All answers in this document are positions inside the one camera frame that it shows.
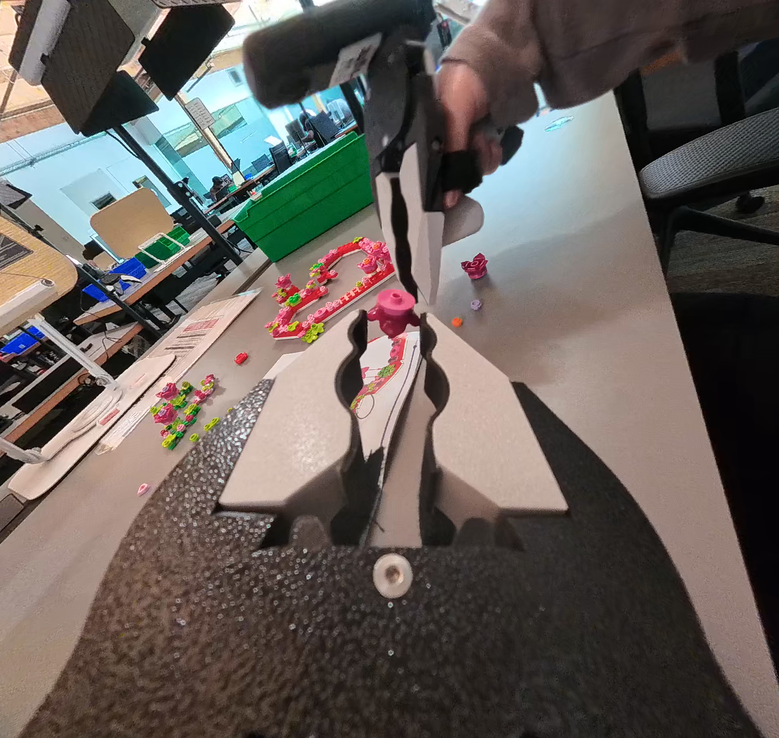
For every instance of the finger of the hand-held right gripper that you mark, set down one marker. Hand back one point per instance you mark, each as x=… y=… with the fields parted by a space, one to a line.
x=431 y=251
x=384 y=214

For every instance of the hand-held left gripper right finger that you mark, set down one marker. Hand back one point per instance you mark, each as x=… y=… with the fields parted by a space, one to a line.
x=493 y=446

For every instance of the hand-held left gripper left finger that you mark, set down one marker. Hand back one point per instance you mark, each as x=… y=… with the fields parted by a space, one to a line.
x=286 y=446

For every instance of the magenta lego flower piece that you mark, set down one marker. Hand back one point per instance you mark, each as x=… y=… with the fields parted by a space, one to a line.
x=392 y=312

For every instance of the person's right forearm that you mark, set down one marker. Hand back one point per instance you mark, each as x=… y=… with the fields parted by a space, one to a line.
x=596 y=26

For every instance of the white jointed lamp arm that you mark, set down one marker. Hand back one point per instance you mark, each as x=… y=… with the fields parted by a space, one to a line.
x=67 y=348

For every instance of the dark pink lego rose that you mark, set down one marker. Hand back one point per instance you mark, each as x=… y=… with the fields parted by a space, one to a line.
x=475 y=265

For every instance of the red heart lego build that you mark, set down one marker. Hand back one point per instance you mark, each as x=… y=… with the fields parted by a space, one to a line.
x=347 y=291

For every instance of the pile of pink green lego pieces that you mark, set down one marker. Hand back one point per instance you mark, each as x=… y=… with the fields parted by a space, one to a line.
x=179 y=412

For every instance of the lego instruction booklet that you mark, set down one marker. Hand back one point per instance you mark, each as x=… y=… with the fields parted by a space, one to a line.
x=389 y=379

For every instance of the person's right hand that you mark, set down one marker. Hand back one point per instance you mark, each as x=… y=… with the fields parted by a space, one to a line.
x=465 y=111

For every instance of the green stacked plastic bins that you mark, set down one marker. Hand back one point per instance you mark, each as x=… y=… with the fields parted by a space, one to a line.
x=310 y=196

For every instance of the printed paper sheet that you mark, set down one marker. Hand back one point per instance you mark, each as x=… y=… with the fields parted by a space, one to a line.
x=207 y=330

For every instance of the black slanted stand pole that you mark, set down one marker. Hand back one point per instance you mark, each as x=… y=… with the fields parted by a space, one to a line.
x=176 y=190

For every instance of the wooden background desk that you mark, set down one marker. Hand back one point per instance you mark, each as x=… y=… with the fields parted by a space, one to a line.
x=152 y=281

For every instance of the black panel light fixture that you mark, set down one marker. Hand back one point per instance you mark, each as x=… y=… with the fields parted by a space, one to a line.
x=109 y=26

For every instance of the blue plastic bin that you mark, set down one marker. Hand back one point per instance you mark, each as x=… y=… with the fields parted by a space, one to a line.
x=115 y=278

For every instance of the light wooden board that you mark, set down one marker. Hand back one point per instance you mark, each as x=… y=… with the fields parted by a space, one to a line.
x=131 y=220

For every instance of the grey mesh office chair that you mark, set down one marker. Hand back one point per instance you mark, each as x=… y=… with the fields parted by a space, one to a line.
x=706 y=172

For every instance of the white flat base plate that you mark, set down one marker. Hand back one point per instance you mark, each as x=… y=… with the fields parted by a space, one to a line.
x=91 y=427

